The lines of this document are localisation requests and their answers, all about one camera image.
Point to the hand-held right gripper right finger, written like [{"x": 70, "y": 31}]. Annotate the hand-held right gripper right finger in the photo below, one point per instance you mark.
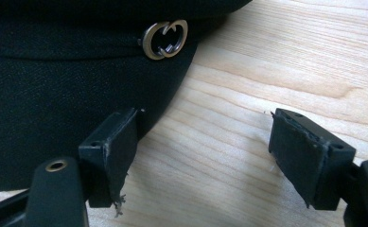
[{"x": 301, "y": 151}]

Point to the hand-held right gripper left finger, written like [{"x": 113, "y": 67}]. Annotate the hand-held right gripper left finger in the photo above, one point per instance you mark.
[{"x": 115, "y": 151}]

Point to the black fabric bag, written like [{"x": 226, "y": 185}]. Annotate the black fabric bag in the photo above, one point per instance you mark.
[{"x": 61, "y": 94}]

